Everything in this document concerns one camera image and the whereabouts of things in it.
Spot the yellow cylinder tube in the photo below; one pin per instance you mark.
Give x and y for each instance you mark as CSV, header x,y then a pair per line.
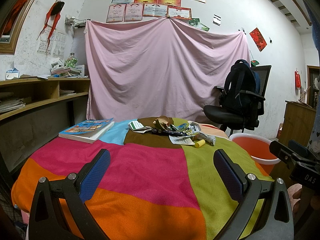
x,y
200,143

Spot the orange bucket white rim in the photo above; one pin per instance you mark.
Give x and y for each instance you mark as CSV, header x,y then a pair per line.
x,y
258,148

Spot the red black wall ornament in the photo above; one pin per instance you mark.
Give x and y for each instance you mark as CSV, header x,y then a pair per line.
x,y
55,12

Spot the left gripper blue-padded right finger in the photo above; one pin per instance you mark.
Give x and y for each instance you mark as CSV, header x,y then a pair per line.
x,y
275,219

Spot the blue patterned wrapper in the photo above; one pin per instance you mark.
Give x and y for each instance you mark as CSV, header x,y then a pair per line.
x,y
168,132

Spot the red hanging decoration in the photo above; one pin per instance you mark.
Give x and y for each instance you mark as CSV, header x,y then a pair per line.
x,y
297,80

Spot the wooden shelf unit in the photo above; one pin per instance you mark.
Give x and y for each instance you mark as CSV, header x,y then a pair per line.
x,y
50,106

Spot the stack of books on shelf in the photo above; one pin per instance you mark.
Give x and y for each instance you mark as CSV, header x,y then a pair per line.
x,y
59,69

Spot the black office chair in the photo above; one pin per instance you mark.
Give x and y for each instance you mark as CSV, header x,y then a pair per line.
x,y
226,119

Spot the wall certificates cluster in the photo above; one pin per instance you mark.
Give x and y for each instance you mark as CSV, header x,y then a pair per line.
x,y
136,10

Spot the colourful patchwork blanket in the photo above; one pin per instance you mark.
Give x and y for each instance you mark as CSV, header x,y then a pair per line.
x,y
153,189

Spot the white printed paper scrap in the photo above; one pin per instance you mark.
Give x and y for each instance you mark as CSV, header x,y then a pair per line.
x,y
181,140

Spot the green snack wrapper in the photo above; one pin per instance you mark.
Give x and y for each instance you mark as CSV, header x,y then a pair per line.
x,y
181,128

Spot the dark blue backpack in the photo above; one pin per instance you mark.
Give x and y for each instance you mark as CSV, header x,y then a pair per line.
x,y
241,91

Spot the wooden cabinet right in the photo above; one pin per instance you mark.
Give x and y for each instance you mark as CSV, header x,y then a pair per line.
x,y
298,123

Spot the blue illustrated book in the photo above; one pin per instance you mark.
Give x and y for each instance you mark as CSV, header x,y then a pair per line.
x,y
87,131

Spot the person's right hand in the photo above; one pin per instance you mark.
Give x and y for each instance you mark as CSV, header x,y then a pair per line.
x,y
314,201

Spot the red paper wall poster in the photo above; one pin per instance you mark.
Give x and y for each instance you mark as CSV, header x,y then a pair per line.
x,y
258,39

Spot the green white paper leaflet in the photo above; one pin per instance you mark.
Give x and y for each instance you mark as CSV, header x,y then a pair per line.
x,y
138,127

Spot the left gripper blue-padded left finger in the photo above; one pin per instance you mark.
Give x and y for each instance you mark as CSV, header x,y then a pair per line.
x,y
47,219

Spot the crumpled brown paper bag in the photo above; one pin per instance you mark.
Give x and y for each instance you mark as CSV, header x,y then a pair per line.
x,y
162,122

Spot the green filled glass jar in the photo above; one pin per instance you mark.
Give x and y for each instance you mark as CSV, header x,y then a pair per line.
x,y
71,61

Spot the wooden framed mirror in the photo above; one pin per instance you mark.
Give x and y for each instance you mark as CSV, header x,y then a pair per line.
x,y
12,25

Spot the pink hanging sheet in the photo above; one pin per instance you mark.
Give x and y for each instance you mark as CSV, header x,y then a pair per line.
x,y
157,67

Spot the grey crumpled wrapper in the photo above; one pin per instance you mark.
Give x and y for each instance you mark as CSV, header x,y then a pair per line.
x,y
210,139

